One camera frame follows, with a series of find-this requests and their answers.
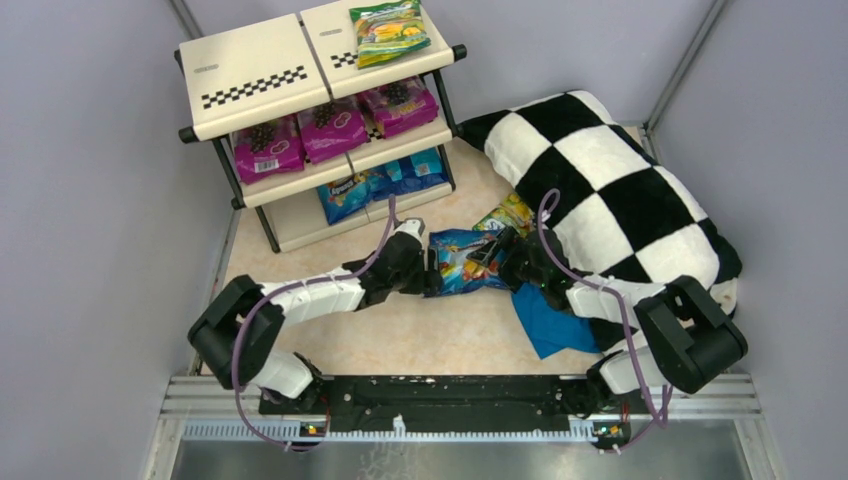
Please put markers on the cream three-tier shelf rack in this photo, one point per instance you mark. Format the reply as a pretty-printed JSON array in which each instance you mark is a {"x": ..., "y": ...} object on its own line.
[{"x": 253, "y": 74}]

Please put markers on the blue Skittles candy bag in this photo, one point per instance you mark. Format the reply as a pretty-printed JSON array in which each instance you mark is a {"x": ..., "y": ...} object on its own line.
[{"x": 451, "y": 248}]

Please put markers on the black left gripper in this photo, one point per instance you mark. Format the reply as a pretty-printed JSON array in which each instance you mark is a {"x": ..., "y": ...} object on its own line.
[{"x": 429, "y": 268}]

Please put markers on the black white checkered pillow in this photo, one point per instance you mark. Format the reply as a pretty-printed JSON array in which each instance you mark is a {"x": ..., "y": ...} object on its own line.
[{"x": 620, "y": 212}]

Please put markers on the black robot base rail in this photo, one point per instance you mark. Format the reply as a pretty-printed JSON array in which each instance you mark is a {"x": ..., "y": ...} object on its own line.
[{"x": 455, "y": 404}]

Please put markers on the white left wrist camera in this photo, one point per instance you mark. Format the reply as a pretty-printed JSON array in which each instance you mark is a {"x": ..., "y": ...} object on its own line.
[{"x": 409, "y": 232}]

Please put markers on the green Fox's candy bag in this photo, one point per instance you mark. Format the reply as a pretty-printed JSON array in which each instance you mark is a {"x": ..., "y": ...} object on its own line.
[{"x": 512, "y": 212}]

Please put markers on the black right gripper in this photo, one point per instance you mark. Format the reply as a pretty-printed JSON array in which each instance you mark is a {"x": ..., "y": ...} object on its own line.
[{"x": 506, "y": 248}]

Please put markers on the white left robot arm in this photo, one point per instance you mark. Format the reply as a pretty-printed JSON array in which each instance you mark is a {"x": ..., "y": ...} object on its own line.
[{"x": 236, "y": 334}]

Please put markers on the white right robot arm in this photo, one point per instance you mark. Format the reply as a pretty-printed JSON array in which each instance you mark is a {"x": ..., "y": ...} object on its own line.
[{"x": 675, "y": 334}]

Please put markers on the blue candy bag on shelf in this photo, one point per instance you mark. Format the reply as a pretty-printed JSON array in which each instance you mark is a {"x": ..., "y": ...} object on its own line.
[
  {"x": 344, "y": 197},
  {"x": 416, "y": 172}
]

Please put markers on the purple grape candy bag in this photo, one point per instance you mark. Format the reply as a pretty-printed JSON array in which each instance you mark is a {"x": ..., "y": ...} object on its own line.
[
  {"x": 270, "y": 148},
  {"x": 400, "y": 106},
  {"x": 332, "y": 129}
]

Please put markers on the blue cloth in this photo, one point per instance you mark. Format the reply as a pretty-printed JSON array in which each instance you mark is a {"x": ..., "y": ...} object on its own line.
[{"x": 550, "y": 331}]

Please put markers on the green yellow candy bag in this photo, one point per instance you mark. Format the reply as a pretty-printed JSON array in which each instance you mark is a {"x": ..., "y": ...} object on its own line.
[{"x": 387, "y": 31}]

